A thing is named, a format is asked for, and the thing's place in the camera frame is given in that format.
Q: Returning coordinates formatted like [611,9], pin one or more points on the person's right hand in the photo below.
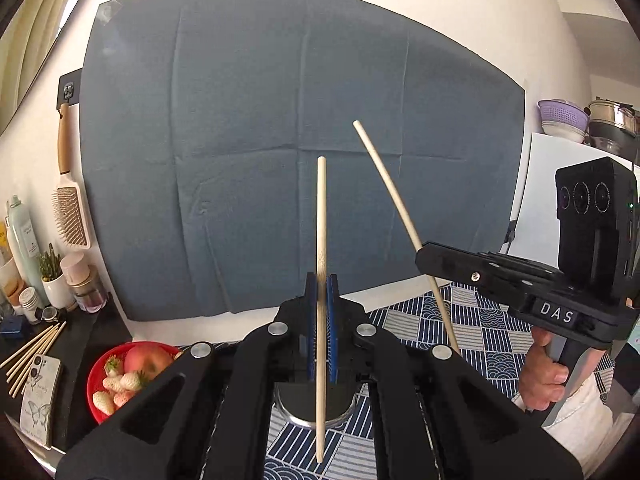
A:
[540,375]

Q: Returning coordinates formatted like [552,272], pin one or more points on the pink-lid glass jar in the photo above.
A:
[82,280]

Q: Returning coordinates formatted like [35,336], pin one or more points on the phone with butterfly case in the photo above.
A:
[42,400]

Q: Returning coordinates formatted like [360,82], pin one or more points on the purple colander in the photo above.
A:
[562,112]

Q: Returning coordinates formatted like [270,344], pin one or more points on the steel pot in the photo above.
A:
[612,115]

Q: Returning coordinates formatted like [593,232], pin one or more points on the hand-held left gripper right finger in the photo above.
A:
[332,320]

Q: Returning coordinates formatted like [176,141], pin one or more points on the black side shelf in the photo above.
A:
[80,340]

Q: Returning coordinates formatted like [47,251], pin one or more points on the red apple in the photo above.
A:
[147,362]

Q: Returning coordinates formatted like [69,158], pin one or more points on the grey-blue backdrop cloth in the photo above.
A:
[250,135]

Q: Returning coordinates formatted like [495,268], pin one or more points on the pale green spray bottle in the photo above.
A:
[25,245]

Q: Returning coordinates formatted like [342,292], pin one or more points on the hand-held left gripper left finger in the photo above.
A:
[311,310]

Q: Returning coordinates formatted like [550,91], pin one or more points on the blue white patterned tablecloth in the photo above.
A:
[480,320]

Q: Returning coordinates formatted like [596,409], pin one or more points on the black wall socket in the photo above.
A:
[69,89]

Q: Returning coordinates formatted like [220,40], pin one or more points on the white board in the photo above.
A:
[545,190]

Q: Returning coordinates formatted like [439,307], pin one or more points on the bamboo chopstick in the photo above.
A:
[385,175]
[321,210]

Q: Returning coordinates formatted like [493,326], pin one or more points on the red plastic basket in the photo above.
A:
[97,385]

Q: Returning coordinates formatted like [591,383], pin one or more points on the pile of white strawberries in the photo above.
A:
[125,382]

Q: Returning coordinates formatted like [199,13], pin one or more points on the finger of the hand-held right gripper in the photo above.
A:
[530,266]
[450,262]

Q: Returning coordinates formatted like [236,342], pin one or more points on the bundle of wooden sticks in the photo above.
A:
[30,355]

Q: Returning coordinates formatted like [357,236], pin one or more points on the wall mirror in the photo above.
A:
[40,25]

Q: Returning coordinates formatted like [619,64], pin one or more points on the potted succulent plant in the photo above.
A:
[56,285]

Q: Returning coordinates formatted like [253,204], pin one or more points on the white bowl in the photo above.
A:
[562,134]

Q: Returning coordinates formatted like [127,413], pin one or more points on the black cylindrical utensil holder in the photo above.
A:
[295,402]

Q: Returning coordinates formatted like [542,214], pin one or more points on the wooden paddle hairbrush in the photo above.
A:
[72,215]

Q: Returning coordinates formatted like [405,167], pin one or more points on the black wall plug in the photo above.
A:
[511,232]

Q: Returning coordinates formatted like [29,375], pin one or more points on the small white jar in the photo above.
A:
[31,305]

